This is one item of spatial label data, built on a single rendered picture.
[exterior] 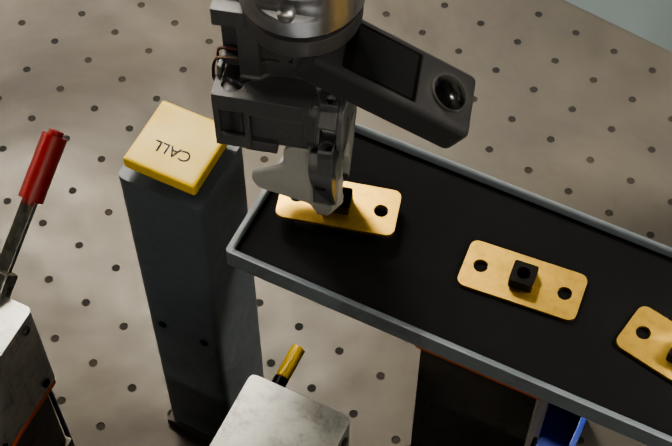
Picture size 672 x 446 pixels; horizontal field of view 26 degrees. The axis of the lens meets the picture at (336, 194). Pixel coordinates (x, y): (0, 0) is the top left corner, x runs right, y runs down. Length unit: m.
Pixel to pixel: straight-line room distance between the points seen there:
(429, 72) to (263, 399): 0.27
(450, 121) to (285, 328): 0.65
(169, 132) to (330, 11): 0.30
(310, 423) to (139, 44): 0.80
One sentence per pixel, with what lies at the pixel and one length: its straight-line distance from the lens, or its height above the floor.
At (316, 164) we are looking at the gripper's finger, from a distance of 0.90.
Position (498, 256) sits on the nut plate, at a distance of 1.01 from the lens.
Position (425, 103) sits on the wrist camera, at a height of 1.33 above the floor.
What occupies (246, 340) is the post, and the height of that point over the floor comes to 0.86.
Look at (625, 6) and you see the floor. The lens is 2.71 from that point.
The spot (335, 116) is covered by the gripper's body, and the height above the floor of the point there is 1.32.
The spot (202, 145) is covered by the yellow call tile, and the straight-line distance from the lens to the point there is 1.07.
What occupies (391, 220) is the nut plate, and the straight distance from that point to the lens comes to 1.01.
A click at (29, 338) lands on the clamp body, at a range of 1.15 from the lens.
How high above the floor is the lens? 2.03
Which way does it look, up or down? 57 degrees down
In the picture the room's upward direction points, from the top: straight up
